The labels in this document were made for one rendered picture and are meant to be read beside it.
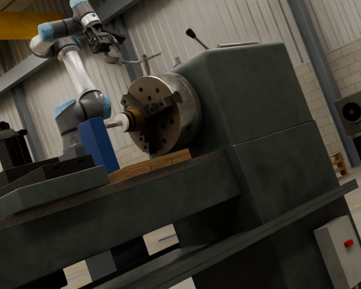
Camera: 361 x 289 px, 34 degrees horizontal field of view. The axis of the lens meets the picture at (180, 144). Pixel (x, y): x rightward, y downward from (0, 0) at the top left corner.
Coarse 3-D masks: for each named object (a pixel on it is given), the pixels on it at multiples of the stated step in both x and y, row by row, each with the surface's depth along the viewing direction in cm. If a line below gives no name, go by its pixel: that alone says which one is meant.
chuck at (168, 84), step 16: (144, 80) 224; (160, 80) 218; (176, 80) 222; (144, 96) 225; (160, 96) 219; (176, 112) 215; (192, 112) 219; (160, 128) 223; (176, 128) 217; (192, 128) 221; (160, 144) 224; (176, 144) 220
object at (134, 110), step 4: (132, 108) 218; (136, 108) 217; (124, 112) 214; (128, 112) 214; (132, 112) 215; (136, 112) 216; (140, 112) 216; (128, 116) 213; (132, 116) 214; (136, 116) 214; (140, 116) 216; (128, 120) 213; (132, 120) 213; (136, 120) 214; (140, 120) 216; (144, 120) 219; (132, 124) 213; (136, 124) 214; (140, 124) 216; (144, 124) 220; (128, 128) 213; (132, 128) 215; (136, 128) 216; (140, 128) 218
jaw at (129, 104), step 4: (128, 92) 231; (124, 96) 227; (128, 96) 228; (132, 96) 229; (124, 100) 228; (128, 100) 226; (132, 100) 227; (136, 100) 228; (124, 104) 228; (128, 104) 223; (132, 104) 224; (136, 104) 225; (140, 104) 226; (124, 108) 225; (128, 108) 221; (140, 108) 224
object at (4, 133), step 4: (12, 128) 190; (0, 132) 188; (4, 132) 187; (8, 132) 187; (12, 132) 188; (16, 132) 189; (0, 136) 187; (4, 136) 186; (8, 136) 187; (0, 140) 187
